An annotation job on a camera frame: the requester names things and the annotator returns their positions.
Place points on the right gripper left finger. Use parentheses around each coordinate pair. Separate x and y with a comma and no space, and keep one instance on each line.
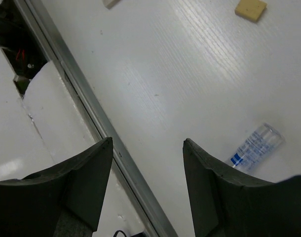
(64,200)

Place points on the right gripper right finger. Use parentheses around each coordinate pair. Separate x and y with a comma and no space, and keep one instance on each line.
(226,202)

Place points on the beige rectangular eraser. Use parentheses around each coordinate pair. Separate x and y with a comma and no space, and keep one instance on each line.
(110,3)

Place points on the metal table rail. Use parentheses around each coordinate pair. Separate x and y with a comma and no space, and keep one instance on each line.
(54,48)

